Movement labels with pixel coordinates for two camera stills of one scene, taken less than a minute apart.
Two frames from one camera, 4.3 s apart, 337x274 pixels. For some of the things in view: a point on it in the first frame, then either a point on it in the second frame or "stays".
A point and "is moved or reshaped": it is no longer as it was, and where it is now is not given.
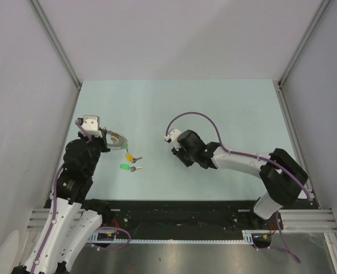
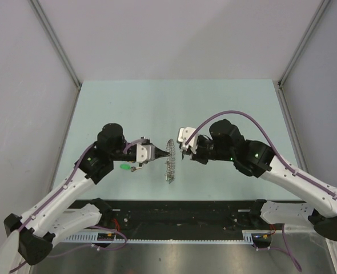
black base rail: x=193 y=217 stays
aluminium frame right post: x=323 y=6 stays
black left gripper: x=104 y=146 → x=159 y=153
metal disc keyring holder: x=119 y=142 is moved or reshaped
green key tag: x=125 y=166 stays
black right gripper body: x=187 y=157 → x=205 y=151
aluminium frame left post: x=54 y=39 stays
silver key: x=133 y=169 stays
